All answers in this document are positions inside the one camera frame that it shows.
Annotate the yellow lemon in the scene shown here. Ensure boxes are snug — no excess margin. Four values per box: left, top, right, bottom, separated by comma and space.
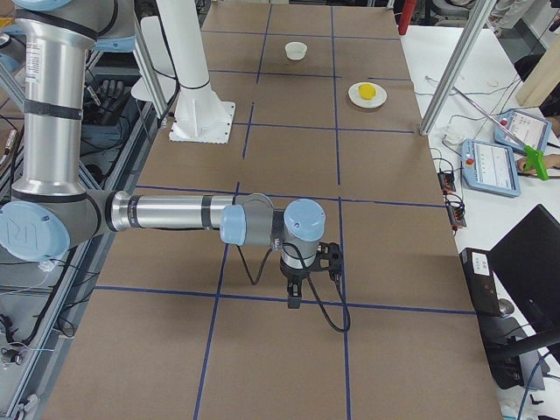
358, 83, 377, 101

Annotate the white round plate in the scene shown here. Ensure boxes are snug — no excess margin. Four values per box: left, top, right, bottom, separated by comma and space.
347, 81, 388, 109

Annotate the small white bowl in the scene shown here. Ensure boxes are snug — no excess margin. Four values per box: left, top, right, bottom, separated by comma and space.
284, 41, 308, 61

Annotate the person's hand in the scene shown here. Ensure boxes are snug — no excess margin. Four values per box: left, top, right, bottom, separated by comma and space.
516, 154, 560, 175

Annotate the lower small circuit board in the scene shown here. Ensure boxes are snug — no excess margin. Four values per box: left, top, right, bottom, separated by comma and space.
446, 206, 466, 231

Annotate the small circuit board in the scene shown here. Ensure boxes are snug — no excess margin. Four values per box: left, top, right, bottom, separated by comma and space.
446, 206, 466, 231
437, 171, 456, 194

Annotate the black box with label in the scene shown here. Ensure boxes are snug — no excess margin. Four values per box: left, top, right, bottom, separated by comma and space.
459, 248, 515, 318

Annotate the upper small circuit board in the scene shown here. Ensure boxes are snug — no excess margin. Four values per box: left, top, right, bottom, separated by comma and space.
437, 171, 456, 194

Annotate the white computer mouse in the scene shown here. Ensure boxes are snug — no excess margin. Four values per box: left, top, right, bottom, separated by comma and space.
442, 126, 466, 147

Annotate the near blue teach pendant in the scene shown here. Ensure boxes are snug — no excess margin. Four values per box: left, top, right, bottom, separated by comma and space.
461, 139, 521, 198

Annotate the blue teach pendant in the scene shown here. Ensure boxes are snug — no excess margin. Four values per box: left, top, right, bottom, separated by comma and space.
498, 109, 552, 151
461, 139, 521, 198

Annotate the black laptop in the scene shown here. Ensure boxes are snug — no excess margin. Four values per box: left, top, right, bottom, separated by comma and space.
486, 203, 560, 327

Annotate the far blue teach pendant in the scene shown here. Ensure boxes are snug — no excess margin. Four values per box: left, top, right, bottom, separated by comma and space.
498, 109, 552, 151

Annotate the red cylinder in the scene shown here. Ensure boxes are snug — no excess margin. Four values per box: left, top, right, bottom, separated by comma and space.
398, 0, 417, 36

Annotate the wooden board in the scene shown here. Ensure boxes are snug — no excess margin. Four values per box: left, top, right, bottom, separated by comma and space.
515, 36, 559, 108

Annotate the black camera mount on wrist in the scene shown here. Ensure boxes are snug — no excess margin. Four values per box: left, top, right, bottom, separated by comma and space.
311, 242, 344, 284

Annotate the white pedestal column with base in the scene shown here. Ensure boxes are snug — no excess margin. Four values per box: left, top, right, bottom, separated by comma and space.
141, 1, 235, 144

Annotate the green handled grabber stick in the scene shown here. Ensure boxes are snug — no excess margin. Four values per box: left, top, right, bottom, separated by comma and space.
452, 87, 550, 180

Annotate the aluminium frame post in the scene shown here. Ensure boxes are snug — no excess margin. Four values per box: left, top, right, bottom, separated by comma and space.
419, 1, 495, 135

